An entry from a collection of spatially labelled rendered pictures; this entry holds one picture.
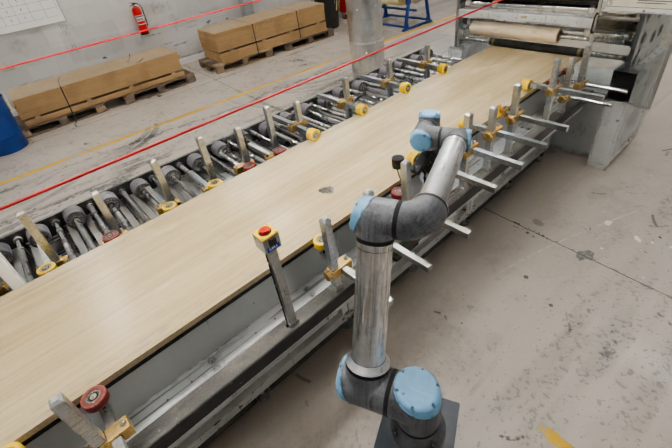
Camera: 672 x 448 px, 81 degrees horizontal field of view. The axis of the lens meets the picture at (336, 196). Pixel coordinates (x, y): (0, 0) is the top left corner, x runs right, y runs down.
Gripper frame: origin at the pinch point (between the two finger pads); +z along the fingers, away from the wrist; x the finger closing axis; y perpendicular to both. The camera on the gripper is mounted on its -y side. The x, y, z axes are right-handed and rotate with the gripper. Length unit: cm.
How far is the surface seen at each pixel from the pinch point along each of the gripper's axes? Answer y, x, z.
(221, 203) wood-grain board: -68, 84, 11
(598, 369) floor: 36, -86, 100
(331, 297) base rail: -60, 5, 31
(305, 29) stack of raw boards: 367, 575, 72
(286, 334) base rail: -86, 5, 31
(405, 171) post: -6.4, 6.5, -8.7
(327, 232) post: -56, 6, -5
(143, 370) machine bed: -136, 28, 24
